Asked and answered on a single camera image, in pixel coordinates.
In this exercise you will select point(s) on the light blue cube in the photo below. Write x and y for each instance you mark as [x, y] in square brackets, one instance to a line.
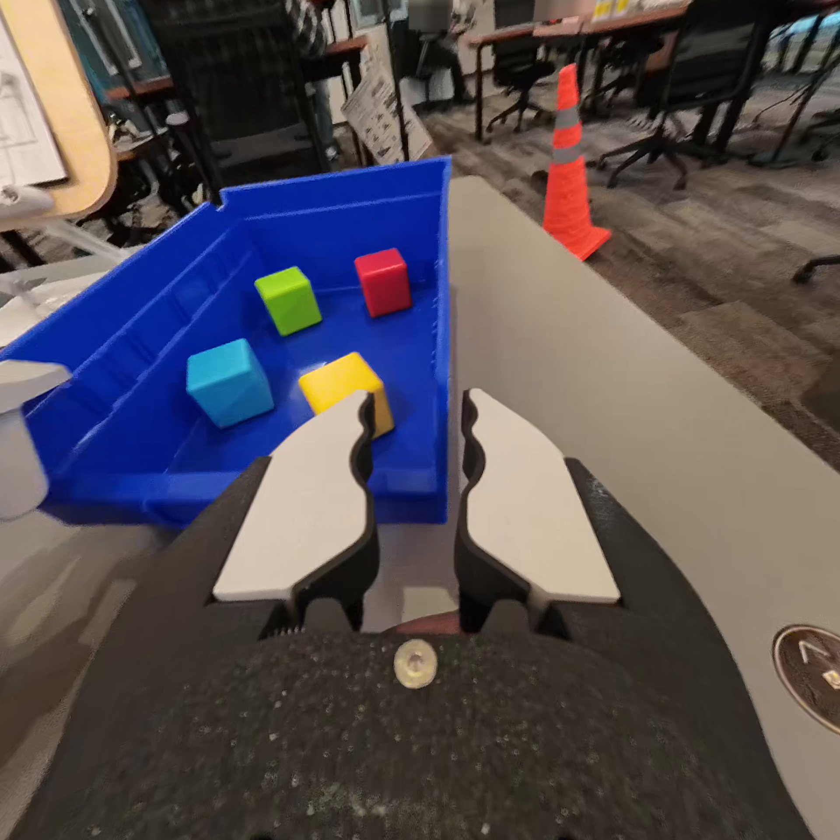
[226, 384]

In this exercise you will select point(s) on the wooden board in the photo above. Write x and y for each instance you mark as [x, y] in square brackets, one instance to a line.
[72, 98]

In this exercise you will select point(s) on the orange traffic cone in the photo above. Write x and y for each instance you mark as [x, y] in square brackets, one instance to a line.
[568, 184]

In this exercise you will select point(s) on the green cube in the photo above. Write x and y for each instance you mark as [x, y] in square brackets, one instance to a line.
[289, 302]

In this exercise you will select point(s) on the printed instruction sheet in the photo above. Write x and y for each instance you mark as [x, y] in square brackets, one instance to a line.
[26, 131]

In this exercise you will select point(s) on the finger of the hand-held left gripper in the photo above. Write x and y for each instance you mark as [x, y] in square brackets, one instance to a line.
[26, 380]
[19, 466]

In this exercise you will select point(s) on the yellow cube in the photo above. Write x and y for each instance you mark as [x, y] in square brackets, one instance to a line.
[334, 384]

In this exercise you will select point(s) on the red cube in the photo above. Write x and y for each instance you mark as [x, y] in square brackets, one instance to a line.
[384, 282]

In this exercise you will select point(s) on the printed paper sheet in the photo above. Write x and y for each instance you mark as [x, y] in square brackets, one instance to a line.
[384, 118]

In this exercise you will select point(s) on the wooden background table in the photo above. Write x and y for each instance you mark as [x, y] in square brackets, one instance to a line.
[564, 27]

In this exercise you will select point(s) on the black office chair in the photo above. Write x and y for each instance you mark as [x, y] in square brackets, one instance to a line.
[702, 79]
[243, 98]
[518, 65]

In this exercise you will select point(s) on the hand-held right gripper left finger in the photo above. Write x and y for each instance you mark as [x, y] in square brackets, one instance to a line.
[302, 525]

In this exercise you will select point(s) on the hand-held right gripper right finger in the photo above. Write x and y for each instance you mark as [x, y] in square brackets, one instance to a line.
[538, 525]

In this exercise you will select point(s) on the blue plastic bin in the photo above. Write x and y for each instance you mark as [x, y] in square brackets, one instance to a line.
[131, 394]

